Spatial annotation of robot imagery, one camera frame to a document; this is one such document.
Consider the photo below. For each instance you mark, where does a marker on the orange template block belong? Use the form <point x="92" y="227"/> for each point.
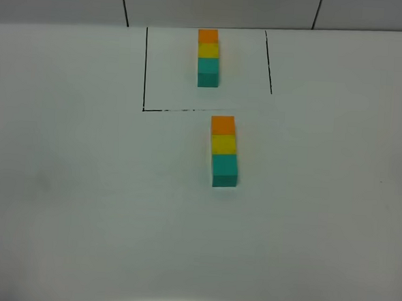
<point x="208" y="36"/>

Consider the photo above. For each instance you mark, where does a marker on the teal template block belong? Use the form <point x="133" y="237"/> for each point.
<point x="208" y="72"/>

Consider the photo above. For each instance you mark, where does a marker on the yellow template block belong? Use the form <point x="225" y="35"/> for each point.
<point x="207" y="50"/>

